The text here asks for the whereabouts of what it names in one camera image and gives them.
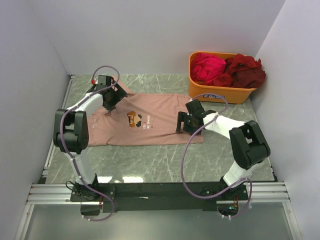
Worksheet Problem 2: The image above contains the aluminium extrusion rail frame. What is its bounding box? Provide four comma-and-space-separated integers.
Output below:
13, 74, 303, 240

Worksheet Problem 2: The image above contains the dusty pink printed t-shirt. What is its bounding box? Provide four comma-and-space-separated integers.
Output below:
87, 81, 204, 147

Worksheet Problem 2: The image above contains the orange plastic laundry basket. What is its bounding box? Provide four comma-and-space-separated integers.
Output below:
188, 51, 257, 104

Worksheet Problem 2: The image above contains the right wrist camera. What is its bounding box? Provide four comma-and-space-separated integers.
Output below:
185, 99, 205, 117

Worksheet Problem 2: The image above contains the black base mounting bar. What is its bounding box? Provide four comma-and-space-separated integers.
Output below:
70, 182, 249, 215

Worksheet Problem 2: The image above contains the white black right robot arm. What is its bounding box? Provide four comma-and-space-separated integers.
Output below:
176, 110, 271, 200

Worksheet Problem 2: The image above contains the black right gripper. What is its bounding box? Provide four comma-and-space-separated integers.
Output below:
176, 111, 202, 136

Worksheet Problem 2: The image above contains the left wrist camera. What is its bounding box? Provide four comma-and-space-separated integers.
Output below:
91, 75, 114, 92

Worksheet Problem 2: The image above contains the bright pink crumpled t-shirt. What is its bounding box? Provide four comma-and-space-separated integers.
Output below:
190, 53, 226, 87

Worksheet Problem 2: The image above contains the dark red crumpled t-shirt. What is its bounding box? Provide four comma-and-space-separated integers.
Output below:
211, 53, 267, 89

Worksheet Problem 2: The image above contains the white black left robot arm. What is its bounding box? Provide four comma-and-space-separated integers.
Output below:
53, 75, 128, 201

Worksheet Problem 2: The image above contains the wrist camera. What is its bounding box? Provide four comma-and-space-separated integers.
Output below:
91, 75, 114, 92
185, 99, 205, 117

